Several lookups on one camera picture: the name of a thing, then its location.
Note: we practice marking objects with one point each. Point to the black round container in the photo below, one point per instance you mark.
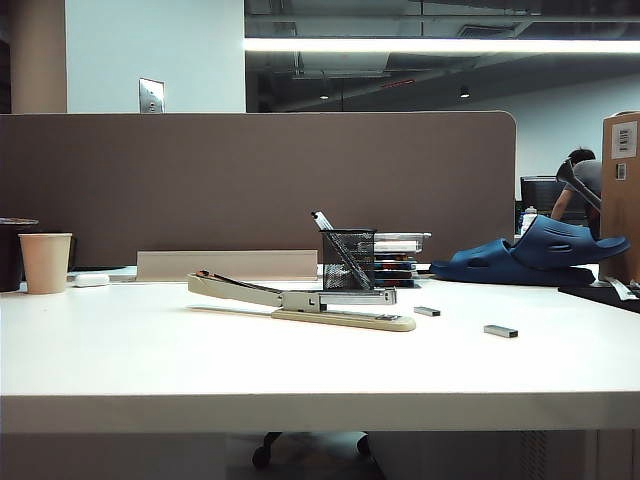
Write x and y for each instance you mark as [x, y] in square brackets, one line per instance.
[9, 255]

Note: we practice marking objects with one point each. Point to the blue foam slipper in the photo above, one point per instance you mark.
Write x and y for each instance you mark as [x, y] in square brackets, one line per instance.
[470, 262]
[555, 240]

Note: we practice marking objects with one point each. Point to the white pen with black cap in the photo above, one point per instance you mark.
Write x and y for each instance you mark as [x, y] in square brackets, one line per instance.
[325, 220]

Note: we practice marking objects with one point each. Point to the black mesh pen holder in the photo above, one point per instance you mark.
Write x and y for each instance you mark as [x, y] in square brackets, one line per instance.
[332, 280]

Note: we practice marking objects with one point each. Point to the brown cardboard box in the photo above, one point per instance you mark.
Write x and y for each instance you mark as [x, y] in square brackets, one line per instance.
[620, 215]

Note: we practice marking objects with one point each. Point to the black desk mat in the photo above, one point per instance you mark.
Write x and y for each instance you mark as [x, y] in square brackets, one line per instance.
[600, 295]

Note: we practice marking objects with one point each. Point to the small white case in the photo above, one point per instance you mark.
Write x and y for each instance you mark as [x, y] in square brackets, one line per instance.
[91, 280]

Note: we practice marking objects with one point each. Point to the brown desk divider panel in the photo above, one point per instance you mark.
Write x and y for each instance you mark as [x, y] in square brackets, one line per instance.
[200, 175]

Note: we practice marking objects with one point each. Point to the white water bottle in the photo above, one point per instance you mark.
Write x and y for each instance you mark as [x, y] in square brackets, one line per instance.
[529, 220]

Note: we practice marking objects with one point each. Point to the beige long-reach stapler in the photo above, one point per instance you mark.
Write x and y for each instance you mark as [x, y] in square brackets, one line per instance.
[300, 301]

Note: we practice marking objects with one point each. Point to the beige paper cup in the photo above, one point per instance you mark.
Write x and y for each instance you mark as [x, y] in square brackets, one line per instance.
[45, 262]

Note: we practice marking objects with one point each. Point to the metal wall switch plate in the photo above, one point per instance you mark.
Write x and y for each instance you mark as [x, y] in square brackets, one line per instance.
[152, 95]

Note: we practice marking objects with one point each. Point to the silver staple strip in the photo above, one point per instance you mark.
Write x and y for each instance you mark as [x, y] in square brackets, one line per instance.
[426, 311]
[500, 330]

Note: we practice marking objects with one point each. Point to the long ceiling light strip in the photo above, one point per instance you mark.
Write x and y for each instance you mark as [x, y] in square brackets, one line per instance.
[400, 45]

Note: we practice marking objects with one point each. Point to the person in grey shirt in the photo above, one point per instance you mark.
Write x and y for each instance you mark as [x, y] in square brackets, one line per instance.
[590, 172]

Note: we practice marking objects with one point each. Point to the white plastic strip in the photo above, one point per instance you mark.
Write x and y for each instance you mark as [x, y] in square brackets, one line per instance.
[620, 289]

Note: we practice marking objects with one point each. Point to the black monitor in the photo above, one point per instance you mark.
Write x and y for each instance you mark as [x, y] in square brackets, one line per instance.
[540, 195]

